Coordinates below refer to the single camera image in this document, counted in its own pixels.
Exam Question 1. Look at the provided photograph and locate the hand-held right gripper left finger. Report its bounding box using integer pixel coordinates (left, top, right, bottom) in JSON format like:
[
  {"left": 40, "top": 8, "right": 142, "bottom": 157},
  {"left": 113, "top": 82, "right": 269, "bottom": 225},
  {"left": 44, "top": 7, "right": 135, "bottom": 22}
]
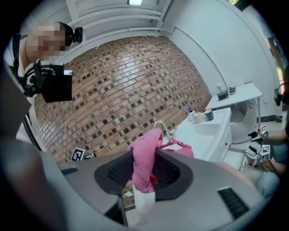
[{"left": 57, "top": 150, "right": 134, "bottom": 226}]

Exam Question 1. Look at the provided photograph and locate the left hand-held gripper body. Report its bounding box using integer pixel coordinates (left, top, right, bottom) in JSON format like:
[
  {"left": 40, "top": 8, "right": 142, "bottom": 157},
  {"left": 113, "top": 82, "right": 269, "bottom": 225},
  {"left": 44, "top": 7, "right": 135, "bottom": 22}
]
[{"left": 71, "top": 147, "right": 97, "bottom": 162}]

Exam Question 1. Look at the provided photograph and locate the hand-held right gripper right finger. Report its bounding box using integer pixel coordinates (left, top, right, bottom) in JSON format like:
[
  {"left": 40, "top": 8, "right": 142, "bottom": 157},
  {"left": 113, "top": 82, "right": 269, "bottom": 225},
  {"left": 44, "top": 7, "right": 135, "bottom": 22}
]
[{"left": 135, "top": 148, "right": 269, "bottom": 231}]

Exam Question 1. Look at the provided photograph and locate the pink cloth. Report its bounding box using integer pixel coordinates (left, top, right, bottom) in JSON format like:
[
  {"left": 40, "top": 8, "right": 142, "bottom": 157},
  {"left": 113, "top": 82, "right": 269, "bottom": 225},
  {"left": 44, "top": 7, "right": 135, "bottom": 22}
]
[{"left": 129, "top": 129, "right": 195, "bottom": 215}]

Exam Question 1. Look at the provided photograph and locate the chrome faucet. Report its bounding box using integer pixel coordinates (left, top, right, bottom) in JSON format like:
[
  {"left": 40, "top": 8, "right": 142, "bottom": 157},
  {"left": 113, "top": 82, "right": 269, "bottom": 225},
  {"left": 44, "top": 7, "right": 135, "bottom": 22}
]
[{"left": 153, "top": 120, "right": 177, "bottom": 139}]

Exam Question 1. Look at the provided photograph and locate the white open drawer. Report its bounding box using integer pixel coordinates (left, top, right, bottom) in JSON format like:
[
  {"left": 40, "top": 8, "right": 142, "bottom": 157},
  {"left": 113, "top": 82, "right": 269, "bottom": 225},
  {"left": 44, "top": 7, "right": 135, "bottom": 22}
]
[{"left": 225, "top": 148, "right": 247, "bottom": 170}]

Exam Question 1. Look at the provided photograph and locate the white sink vanity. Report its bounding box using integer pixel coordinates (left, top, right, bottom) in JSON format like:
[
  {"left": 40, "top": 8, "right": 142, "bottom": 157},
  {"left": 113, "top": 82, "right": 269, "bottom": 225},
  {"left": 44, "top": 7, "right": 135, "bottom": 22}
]
[{"left": 162, "top": 107, "right": 233, "bottom": 163}]

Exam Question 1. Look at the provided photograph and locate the round toilet bowl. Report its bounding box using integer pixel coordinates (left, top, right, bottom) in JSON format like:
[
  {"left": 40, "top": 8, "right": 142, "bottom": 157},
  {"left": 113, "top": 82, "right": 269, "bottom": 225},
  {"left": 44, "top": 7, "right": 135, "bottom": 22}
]
[{"left": 230, "top": 99, "right": 258, "bottom": 145}]

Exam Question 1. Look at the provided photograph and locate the black chest monitor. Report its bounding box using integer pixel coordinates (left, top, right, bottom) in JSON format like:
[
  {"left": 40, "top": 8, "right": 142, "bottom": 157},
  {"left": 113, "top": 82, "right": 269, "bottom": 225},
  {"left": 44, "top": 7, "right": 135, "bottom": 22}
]
[{"left": 42, "top": 64, "right": 73, "bottom": 103}]

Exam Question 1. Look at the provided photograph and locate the white side table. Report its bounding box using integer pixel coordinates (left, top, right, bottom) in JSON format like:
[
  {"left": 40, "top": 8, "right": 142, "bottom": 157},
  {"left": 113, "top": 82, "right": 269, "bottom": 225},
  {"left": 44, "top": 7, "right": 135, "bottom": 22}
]
[{"left": 205, "top": 82, "right": 264, "bottom": 127}]

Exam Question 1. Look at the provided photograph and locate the person's head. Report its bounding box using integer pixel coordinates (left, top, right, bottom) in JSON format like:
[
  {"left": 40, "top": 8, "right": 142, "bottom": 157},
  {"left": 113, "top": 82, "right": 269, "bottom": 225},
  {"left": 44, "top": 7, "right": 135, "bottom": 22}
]
[{"left": 24, "top": 21, "right": 74, "bottom": 63}]

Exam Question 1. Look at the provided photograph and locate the black monitor mount rig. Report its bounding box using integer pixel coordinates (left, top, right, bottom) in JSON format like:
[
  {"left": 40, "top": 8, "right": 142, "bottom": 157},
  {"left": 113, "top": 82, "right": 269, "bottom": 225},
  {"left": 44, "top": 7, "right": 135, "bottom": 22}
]
[{"left": 22, "top": 60, "right": 45, "bottom": 97}]

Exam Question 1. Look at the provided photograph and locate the black head camera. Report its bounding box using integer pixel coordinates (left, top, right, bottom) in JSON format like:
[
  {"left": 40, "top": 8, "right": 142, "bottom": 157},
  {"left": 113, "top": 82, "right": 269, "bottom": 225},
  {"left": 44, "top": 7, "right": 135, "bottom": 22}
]
[{"left": 72, "top": 27, "right": 84, "bottom": 43}]

